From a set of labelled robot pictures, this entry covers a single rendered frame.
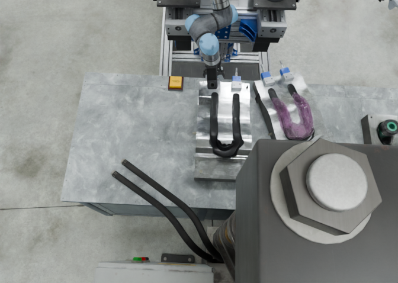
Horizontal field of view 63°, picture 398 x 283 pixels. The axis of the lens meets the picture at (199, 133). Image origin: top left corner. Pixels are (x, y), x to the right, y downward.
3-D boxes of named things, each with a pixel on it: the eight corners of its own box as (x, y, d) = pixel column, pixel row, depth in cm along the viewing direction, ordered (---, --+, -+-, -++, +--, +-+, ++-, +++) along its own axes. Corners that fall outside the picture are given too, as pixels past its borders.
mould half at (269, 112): (252, 86, 178) (256, 75, 167) (297, 76, 181) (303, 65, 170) (283, 173, 161) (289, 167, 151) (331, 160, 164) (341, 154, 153)
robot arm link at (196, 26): (205, 19, 143) (218, 37, 140) (182, 29, 141) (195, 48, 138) (206, 6, 135) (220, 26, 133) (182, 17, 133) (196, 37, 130)
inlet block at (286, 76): (274, 64, 180) (277, 58, 175) (283, 62, 180) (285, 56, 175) (282, 84, 175) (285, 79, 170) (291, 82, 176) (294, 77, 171)
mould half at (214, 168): (198, 89, 176) (199, 76, 164) (246, 91, 176) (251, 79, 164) (193, 180, 159) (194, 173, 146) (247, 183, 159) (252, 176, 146)
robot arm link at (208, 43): (211, 26, 129) (222, 43, 127) (213, 41, 140) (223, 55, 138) (193, 37, 129) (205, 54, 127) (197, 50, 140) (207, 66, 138)
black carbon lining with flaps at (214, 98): (210, 93, 168) (211, 84, 159) (241, 95, 168) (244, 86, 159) (207, 158, 156) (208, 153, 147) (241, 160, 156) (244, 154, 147)
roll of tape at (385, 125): (378, 121, 164) (382, 119, 161) (394, 121, 165) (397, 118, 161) (381, 136, 161) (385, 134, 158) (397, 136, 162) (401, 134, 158)
